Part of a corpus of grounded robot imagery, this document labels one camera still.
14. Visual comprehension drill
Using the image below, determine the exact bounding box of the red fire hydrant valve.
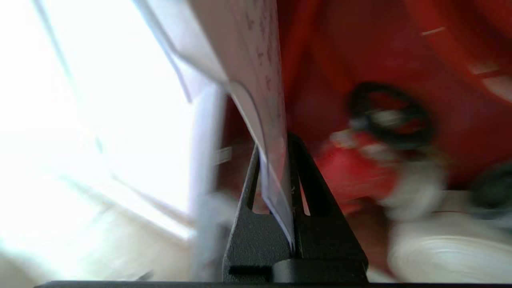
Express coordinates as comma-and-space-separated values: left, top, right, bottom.
316, 130, 400, 214

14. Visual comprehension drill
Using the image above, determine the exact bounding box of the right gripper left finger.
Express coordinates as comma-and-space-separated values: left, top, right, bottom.
222, 145, 292, 283

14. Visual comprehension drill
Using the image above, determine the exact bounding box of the white inspection card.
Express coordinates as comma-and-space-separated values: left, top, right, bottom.
134, 0, 296, 252

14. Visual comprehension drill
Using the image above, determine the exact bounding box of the silver hose coupling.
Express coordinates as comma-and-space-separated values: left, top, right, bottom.
360, 142, 450, 222

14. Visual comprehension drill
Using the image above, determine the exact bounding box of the red fire hydrant cabinet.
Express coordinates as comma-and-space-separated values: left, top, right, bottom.
218, 0, 512, 276

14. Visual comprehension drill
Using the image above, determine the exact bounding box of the black hose nozzle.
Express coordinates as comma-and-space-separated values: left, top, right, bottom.
470, 162, 512, 220

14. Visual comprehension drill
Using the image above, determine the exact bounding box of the white coiled fire hose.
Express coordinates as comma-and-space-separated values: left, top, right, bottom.
386, 212, 512, 284

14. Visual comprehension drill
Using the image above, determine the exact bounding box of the black valve handwheel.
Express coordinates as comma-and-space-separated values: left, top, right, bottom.
347, 82, 434, 149

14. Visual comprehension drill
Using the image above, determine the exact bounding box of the glass cabinet door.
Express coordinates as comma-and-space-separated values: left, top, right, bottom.
0, 0, 228, 280

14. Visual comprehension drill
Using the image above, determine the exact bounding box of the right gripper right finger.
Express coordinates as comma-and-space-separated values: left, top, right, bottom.
273, 133, 369, 284

